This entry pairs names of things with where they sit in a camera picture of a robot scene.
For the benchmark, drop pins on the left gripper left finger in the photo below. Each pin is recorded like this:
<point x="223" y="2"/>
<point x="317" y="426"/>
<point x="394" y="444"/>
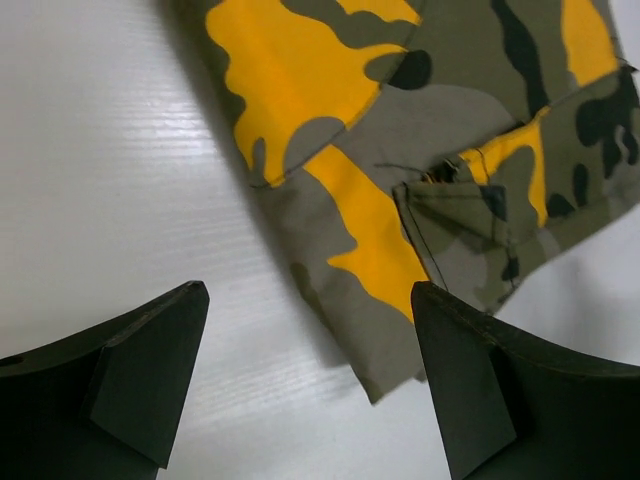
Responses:
<point x="106" y="402"/>

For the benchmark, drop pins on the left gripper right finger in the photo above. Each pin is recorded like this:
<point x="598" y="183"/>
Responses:
<point x="511" y="405"/>

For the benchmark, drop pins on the camouflage folded cloth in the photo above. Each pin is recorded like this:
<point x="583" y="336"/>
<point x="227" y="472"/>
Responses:
<point x="464" y="143"/>

